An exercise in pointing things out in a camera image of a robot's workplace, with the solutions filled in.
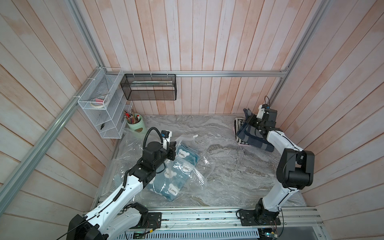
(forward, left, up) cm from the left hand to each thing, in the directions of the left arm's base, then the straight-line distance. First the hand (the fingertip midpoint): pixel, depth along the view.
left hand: (175, 144), depth 78 cm
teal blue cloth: (-10, +3, -18) cm, 20 cm away
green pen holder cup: (+19, +26, -8) cm, 33 cm away
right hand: (+24, -45, -2) cm, 51 cm away
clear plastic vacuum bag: (+1, +27, -7) cm, 28 cm away
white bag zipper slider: (+7, -11, -2) cm, 13 cm away
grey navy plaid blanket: (+15, -48, -10) cm, 51 cm away
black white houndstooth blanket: (+26, -42, -12) cm, 51 cm away
